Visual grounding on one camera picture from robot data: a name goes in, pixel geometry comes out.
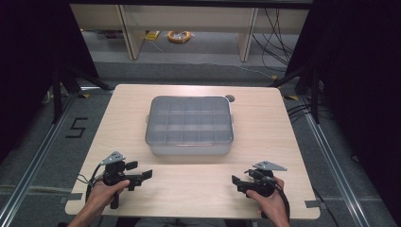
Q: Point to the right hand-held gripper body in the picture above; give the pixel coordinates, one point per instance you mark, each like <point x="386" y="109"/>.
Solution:
<point x="264" y="184"/>

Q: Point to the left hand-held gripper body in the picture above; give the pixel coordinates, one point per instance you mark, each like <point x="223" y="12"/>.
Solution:
<point x="112" y="176"/>

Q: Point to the clear plastic compartment storage box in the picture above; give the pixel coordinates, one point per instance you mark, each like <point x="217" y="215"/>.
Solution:
<point x="189" y="124"/>

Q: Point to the person's left hand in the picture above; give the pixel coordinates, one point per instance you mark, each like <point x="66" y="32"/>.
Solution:
<point x="105" y="192"/>

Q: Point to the person's right hand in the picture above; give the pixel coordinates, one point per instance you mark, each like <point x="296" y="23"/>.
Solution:
<point x="271" y="203"/>

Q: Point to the person's grey clothing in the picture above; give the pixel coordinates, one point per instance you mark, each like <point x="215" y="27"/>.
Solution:
<point x="179" y="223"/>

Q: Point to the round grey table grommet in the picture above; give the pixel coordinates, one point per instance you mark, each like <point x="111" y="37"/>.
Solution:
<point x="230" y="98"/>

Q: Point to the yellow floor tape piece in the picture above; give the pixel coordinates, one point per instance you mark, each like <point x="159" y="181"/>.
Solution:
<point x="291" y="97"/>
<point x="83" y="96"/>

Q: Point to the black metal stand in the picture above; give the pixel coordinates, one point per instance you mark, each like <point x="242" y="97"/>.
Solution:
<point x="57" y="94"/>
<point x="314" y="94"/>

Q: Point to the yellow packet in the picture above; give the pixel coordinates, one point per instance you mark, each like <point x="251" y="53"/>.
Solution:
<point x="152" y="35"/>

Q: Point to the dark curtain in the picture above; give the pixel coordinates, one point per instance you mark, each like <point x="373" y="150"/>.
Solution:
<point x="362" y="78"/>
<point x="28" y="63"/>

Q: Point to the aluminium floor rail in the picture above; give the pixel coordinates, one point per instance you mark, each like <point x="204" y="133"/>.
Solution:
<point x="334" y="164"/>
<point x="34" y="164"/>

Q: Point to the white desk frame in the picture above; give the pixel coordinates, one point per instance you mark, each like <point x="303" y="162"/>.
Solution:
<point x="189" y="19"/>

